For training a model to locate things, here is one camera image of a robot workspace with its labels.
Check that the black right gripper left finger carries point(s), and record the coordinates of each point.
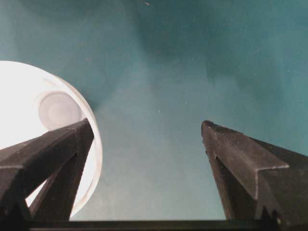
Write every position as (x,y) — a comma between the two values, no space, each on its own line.
(39,178)

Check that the white paper cup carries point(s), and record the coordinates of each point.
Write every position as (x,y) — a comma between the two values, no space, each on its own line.
(33,102)

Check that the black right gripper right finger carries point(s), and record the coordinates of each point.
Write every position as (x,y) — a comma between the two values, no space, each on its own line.
(255,178)

